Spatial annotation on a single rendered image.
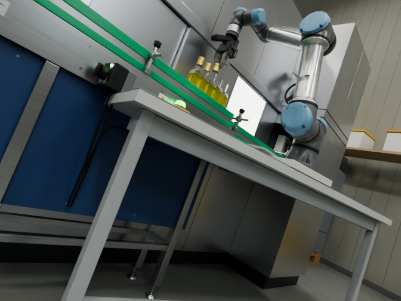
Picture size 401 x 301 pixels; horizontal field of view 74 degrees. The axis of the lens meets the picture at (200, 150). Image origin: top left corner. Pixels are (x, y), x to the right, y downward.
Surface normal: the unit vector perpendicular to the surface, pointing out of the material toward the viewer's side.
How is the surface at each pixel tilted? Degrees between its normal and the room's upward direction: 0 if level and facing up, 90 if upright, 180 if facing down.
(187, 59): 90
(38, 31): 90
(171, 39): 90
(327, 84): 90
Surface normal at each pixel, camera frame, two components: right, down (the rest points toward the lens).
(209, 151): 0.53, 0.12
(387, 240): -0.77, -0.34
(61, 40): 0.69, 0.19
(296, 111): -0.63, -0.17
